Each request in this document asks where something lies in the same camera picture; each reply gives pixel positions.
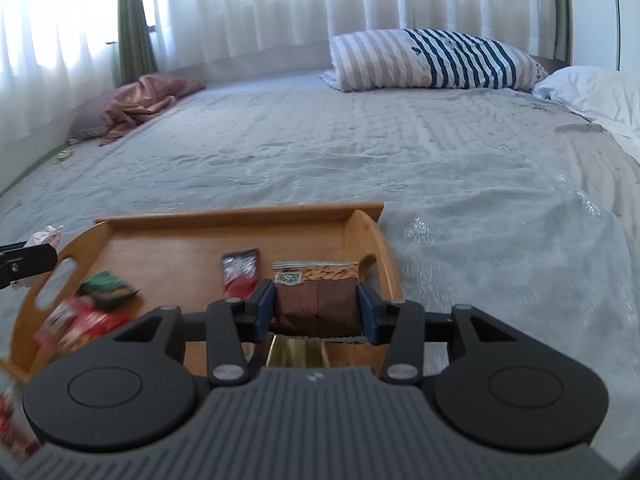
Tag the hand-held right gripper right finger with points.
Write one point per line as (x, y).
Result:
(367, 312)

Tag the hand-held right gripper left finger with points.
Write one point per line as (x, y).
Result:
(265, 310)

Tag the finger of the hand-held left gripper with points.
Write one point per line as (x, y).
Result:
(30, 262)

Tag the brown snack packet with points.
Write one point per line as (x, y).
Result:
(315, 300)

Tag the green snack packet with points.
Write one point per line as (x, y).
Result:
(107, 290)

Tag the wooden tray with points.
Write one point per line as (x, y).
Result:
(165, 255)

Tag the pink and white snack packet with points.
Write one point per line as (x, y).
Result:
(45, 236)

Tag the red clear-wrapped snack bar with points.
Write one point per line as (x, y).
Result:
(241, 272)

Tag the red and gold snack packet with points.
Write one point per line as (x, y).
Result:
(82, 325)

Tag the small crumpled item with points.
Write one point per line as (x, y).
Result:
(62, 155)

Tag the mauve pillow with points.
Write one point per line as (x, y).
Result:
(90, 117)

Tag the red drink sachet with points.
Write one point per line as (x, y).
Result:
(12, 425)

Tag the pink crumpled cloth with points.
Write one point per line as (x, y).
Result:
(145, 102)

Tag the striped pillow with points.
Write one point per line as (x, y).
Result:
(435, 60)

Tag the olive green curtain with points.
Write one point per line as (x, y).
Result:
(134, 20)

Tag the white sheer curtain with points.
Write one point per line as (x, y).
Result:
(300, 0)

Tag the white pillow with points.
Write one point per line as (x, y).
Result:
(595, 95)

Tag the white wardrobe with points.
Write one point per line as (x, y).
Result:
(600, 10)

